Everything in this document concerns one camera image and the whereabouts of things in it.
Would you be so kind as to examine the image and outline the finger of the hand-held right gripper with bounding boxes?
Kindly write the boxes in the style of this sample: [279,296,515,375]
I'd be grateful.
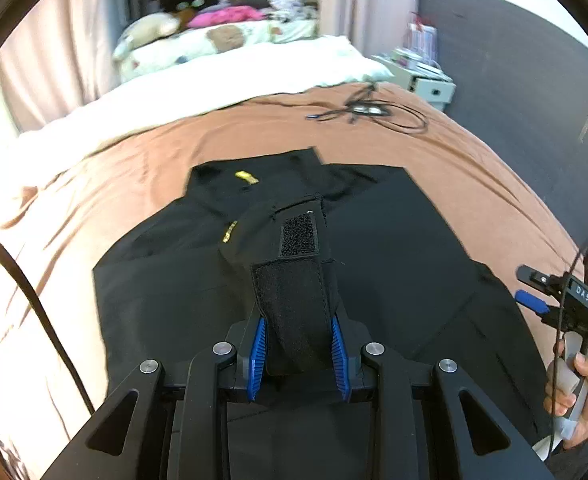
[516,264,555,292]
[514,289,550,316]

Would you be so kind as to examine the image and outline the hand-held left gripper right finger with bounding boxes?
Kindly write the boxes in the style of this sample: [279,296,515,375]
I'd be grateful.
[330,311,557,480]

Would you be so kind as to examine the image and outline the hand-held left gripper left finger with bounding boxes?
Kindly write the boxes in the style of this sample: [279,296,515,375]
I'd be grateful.
[41,317,268,480]

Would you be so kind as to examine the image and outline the black pants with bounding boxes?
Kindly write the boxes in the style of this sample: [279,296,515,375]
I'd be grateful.
[92,146,550,480]

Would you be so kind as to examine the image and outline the person's dark clothing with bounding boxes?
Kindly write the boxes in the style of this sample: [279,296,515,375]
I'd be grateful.
[531,430,588,480]

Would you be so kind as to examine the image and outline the white nightstand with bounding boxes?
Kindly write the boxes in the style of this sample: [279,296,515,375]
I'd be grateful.
[373,50,458,112]

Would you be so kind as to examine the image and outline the brown bed sheet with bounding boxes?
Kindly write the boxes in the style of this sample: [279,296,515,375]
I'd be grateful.
[0,82,587,480]

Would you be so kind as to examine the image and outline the stack of papers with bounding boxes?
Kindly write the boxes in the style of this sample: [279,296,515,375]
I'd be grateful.
[387,47,444,72]

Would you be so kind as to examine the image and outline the red and white packet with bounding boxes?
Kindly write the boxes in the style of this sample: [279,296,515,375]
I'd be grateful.
[406,10,440,64]

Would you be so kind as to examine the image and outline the white duvet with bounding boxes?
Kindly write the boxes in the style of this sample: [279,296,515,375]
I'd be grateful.
[16,35,396,162]

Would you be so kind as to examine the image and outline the patterned white pillow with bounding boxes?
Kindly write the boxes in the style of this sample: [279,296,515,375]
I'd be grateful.
[114,20,321,82]

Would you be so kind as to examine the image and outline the pink curtain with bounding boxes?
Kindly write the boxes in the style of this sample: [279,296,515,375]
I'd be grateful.
[0,0,127,132]
[319,0,423,57]

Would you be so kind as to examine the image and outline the pink cloth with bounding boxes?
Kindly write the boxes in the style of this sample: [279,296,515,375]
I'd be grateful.
[186,6,269,29]

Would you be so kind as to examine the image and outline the cream plush toy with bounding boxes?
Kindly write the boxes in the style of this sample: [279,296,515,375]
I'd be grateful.
[113,12,183,57]

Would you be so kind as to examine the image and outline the floral blanket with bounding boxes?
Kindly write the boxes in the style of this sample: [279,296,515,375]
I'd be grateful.
[218,0,321,25]

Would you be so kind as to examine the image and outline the thin black cable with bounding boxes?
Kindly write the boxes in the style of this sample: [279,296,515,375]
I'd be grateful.
[548,242,588,456]

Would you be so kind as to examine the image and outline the black cable bundle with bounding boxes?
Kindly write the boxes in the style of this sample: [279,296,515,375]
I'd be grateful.
[306,82,430,136]

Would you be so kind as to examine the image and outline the thick black cable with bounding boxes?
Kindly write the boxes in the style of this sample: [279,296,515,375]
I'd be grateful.
[0,220,96,417]

